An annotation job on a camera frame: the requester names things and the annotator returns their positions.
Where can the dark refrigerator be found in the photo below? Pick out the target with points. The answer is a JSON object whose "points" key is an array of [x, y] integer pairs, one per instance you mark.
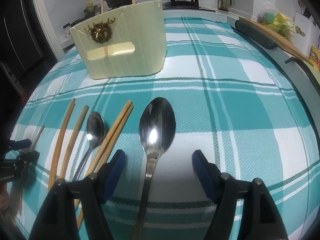
{"points": [[22, 42]]}

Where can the green board with black rim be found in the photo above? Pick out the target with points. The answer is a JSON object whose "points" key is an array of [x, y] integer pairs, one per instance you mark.
{"points": [[306, 67]]}

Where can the black spice rack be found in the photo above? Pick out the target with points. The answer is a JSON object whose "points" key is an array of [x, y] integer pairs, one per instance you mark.
{"points": [[77, 22]]}

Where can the large steel spoon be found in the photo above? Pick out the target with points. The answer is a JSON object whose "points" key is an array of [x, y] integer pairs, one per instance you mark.
{"points": [[156, 127]]}

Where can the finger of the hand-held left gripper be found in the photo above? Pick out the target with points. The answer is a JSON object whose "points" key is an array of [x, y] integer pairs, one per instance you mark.
{"points": [[21, 144], [27, 157]]}

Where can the black gas stove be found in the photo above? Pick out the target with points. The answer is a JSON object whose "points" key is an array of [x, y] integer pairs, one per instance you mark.
{"points": [[185, 3]]}

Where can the small steel spoon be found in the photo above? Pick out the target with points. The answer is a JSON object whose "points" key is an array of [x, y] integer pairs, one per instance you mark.
{"points": [[95, 130]]}

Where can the black clay pot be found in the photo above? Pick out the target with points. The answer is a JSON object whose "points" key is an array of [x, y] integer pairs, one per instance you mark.
{"points": [[117, 2]]}

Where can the glass jug with dark lid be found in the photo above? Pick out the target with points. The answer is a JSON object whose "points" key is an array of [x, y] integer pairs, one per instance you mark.
{"points": [[223, 1]]}

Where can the yellow printed packet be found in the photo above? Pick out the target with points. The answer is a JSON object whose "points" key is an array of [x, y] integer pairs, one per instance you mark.
{"points": [[315, 57]]}

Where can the dark sauce bottle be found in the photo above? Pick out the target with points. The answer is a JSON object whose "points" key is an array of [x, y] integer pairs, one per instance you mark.
{"points": [[96, 10]]}

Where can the yellow cap oil bottle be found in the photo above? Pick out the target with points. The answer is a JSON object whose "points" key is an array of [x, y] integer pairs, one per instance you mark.
{"points": [[89, 7]]}

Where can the wooden chopstick pair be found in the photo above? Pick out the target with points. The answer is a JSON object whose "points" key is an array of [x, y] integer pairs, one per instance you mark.
{"points": [[119, 130]]}

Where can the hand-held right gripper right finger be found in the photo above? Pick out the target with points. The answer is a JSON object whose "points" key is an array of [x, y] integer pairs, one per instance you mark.
{"points": [[202, 172]]}

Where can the bag of produce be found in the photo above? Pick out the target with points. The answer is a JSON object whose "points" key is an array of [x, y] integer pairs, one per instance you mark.
{"points": [[275, 20]]}

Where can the small white jar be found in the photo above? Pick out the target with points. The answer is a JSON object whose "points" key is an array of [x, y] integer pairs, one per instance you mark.
{"points": [[67, 31]]}

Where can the cream utensil holder box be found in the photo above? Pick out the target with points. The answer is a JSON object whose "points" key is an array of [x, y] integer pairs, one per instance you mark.
{"points": [[140, 42]]}

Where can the wooden cutting board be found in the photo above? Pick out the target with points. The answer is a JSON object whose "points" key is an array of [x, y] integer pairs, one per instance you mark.
{"points": [[282, 38]]}

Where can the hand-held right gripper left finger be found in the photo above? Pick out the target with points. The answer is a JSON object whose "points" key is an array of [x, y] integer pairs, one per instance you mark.
{"points": [[116, 170]]}

